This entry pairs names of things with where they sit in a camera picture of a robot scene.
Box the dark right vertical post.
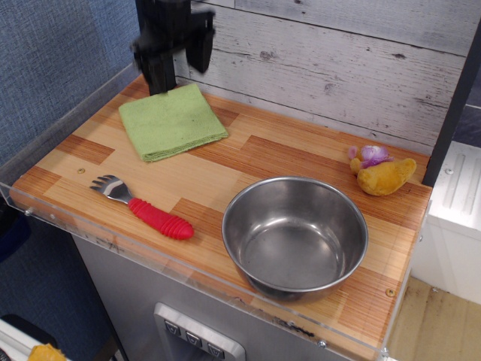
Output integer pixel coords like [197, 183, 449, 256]
[422, 23, 480, 187]

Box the stainless steel bowl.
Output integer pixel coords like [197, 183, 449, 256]
[222, 176, 368, 302]

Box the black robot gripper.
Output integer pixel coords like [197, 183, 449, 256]
[131, 1, 215, 96]

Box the yellow object at bottom left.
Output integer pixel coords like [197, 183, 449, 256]
[28, 344, 67, 361]

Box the grey cabinet with button panel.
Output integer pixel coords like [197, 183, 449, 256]
[71, 235, 339, 361]

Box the green towel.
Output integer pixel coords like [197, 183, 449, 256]
[119, 83, 228, 162]

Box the clear acrylic table guard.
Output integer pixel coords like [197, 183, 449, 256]
[1, 67, 431, 360]

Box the red handled metal spork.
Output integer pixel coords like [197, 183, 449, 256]
[90, 174, 195, 240]

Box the white ribbed box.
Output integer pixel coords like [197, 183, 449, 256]
[411, 141, 480, 304]

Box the yellow plush toy with flower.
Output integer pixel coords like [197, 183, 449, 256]
[348, 145, 417, 196]

